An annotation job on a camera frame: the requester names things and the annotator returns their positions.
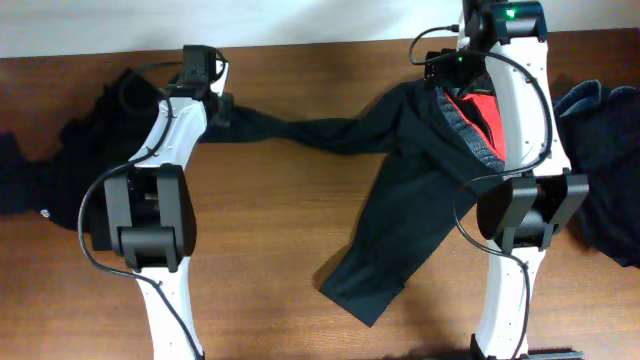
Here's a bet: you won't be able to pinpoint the black leggings red waistband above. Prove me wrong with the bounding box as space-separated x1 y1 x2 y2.
200 80 505 326

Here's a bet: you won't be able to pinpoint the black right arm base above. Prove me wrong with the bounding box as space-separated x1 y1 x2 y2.
470 335 585 360

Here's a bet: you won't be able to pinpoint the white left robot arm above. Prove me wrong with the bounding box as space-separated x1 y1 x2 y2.
104 45 229 359

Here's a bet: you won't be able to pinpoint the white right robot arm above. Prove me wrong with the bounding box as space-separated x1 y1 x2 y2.
422 1 589 359

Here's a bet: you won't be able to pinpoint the black garment pile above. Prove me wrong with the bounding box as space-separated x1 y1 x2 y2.
1 69 159 231

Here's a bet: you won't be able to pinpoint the dark blue jeans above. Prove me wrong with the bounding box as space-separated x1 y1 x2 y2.
554 80 639 268

